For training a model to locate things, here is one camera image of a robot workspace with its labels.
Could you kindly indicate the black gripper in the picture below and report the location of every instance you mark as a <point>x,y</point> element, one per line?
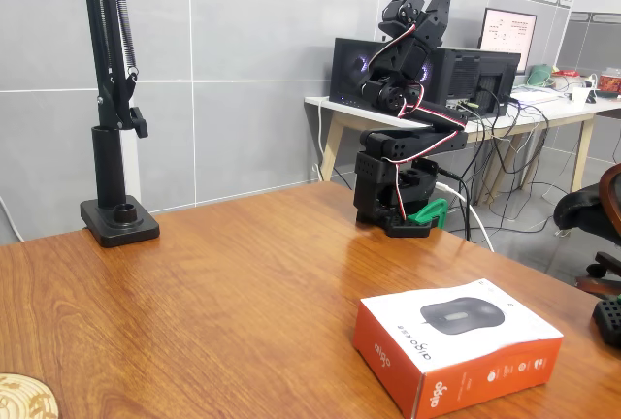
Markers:
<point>421,27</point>

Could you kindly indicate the orange white mouse box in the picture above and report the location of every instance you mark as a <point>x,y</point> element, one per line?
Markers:
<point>461,322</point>

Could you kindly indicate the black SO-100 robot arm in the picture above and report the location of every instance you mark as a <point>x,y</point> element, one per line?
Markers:
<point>417,140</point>

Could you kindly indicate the red box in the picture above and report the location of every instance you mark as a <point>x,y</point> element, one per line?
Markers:
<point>609,84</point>

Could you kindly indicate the black computer case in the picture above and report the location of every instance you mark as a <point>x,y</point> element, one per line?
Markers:
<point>461,74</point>

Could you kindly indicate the computer monitor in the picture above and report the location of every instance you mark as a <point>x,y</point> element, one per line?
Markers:
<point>507,33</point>

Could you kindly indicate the green bag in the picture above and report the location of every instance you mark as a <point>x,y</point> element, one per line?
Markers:
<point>538,74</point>

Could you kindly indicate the white table wooden legs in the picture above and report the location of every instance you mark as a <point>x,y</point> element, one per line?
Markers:
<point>349,116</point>

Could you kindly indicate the green table clamp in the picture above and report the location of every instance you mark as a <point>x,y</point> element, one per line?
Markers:
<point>429,213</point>

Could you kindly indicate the black office chair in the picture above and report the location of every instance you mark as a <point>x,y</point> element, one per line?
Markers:
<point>587,210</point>

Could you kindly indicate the round wooden coaster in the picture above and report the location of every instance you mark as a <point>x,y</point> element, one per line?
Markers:
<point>22,397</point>

